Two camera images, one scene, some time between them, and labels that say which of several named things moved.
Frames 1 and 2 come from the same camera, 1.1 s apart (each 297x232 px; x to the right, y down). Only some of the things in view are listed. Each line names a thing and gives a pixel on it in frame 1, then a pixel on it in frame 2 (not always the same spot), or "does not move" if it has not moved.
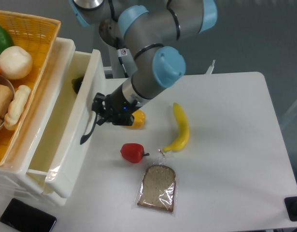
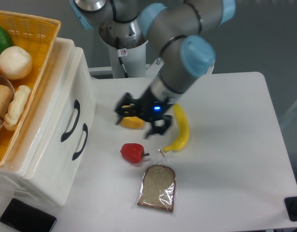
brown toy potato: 3,97 does not move
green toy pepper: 2,40 does not move
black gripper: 118,109 → 149,108
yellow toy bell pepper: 139,119 does not move
